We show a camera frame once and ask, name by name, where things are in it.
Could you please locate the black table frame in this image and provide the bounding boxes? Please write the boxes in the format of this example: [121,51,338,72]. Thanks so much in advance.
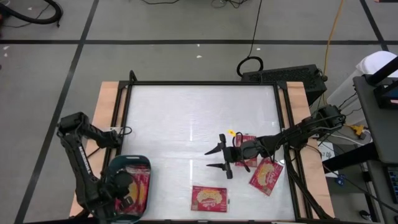
[110,70,309,224]

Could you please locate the black hanging cable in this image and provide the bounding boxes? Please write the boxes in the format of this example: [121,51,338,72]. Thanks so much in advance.
[236,0,264,78]

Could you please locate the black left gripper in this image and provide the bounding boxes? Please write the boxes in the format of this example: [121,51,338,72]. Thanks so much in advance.
[104,170,136,208]

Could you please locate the teal plastic basket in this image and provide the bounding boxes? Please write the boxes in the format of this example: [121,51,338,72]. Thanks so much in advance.
[104,154,152,223]

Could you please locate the thin black floor cable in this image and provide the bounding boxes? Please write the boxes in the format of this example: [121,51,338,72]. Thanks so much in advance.
[323,164,398,214]
[139,0,181,5]

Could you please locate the black cable bundle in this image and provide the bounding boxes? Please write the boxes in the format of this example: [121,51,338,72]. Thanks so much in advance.
[211,0,249,9]

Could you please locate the red Orville popcorn bag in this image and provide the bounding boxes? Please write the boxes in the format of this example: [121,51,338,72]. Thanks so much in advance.
[233,133,259,168]
[132,164,152,184]
[123,179,147,217]
[190,185,230,213]
[248,156,285,197]

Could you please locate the black perforated computer case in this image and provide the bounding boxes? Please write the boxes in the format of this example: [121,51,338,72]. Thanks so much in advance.
[241,63,328,106]

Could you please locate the white power cable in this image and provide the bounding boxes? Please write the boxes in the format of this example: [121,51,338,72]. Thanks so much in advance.
[326,132,371,147]

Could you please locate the black frame support strut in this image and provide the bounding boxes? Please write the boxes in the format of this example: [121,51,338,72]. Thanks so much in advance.
[283,148,332,220]

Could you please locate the white bin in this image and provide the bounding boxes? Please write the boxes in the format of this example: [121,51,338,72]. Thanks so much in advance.
[326,50,398,125]

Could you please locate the yellow hanging cable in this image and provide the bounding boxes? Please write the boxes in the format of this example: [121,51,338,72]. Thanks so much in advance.
[322,0,346,82]

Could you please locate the dark grey desk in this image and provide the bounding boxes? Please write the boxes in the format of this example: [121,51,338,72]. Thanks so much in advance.
[353,74,398,164]

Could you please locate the black desk crossbar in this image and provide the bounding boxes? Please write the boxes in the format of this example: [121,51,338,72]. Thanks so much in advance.
[322,142,379,174]

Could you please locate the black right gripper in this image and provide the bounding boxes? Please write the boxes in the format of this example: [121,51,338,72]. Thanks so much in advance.
[204,133,269,180]

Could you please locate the black keyboard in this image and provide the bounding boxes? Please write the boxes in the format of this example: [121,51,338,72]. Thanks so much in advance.
[386,166,398,205]

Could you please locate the white paper sheet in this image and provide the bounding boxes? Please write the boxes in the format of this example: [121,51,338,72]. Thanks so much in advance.
[317,141,335,179]

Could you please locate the thick black hose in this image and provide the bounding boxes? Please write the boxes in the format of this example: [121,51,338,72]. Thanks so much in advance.
[0,0,64,28]

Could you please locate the yellow power plug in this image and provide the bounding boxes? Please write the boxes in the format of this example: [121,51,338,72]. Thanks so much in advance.
[348,123,366,139]

